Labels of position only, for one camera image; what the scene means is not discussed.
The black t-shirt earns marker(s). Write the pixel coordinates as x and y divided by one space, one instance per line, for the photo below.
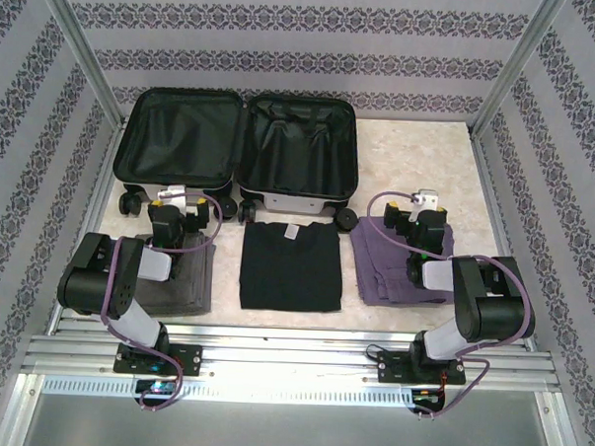
290 267

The grey towel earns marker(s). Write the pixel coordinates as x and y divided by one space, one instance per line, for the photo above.
196 278

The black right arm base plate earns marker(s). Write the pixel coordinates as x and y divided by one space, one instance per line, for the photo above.
395 368

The purple cloth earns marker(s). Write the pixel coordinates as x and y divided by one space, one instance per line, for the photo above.
375 256

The white hard-shell suitcase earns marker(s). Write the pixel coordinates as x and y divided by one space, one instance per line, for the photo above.
183 134

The aluminium side rail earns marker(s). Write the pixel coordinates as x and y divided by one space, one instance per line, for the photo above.
102 175
487 172

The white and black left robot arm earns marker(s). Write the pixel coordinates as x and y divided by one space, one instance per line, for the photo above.
97 283

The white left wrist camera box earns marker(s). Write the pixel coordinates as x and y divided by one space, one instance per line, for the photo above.
173 193

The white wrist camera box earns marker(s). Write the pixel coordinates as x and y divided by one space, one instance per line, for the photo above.
173 193
427 198

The grey metal sheet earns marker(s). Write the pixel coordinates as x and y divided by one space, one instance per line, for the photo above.
288 435

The aluminium mounting rail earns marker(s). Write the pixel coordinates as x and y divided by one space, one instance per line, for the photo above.
292 353

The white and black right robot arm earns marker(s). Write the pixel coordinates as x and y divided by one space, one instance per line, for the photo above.
491 310

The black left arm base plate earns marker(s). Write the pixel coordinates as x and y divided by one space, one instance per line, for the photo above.
193 359

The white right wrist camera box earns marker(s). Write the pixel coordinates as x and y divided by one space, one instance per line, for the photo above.
427 198

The aluminium corner post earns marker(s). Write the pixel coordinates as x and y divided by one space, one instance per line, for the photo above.
518 65
83 46

